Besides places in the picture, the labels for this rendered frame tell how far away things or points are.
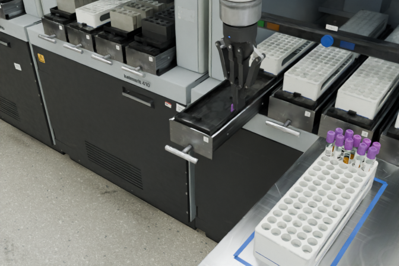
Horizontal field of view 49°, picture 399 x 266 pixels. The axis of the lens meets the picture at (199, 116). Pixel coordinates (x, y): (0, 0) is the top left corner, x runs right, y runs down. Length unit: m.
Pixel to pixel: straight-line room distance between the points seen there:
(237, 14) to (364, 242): 0.49
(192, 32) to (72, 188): 1.08
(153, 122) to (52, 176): 0.84
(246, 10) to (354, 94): 0.40
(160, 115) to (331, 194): 0.86
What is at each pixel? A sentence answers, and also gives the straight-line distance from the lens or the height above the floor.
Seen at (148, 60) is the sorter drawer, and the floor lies 0.78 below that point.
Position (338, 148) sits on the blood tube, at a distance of 0.89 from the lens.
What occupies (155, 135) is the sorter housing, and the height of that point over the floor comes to 0.48.
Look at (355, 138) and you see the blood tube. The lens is 0.88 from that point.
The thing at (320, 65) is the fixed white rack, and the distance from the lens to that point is 1.29.
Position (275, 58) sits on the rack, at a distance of 1.30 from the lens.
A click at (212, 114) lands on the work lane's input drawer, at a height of 0.80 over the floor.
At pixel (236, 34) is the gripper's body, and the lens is 0.94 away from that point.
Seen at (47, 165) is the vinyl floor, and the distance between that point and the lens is 2.35.
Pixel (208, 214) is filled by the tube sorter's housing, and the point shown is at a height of 0.21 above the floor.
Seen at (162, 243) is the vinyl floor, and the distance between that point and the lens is 1.88.
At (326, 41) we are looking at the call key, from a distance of 1.15.
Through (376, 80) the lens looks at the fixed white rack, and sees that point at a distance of 1.26.
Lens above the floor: 1.44
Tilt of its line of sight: 34 degrees down
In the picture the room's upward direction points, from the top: 1 degrees counter-clockwise
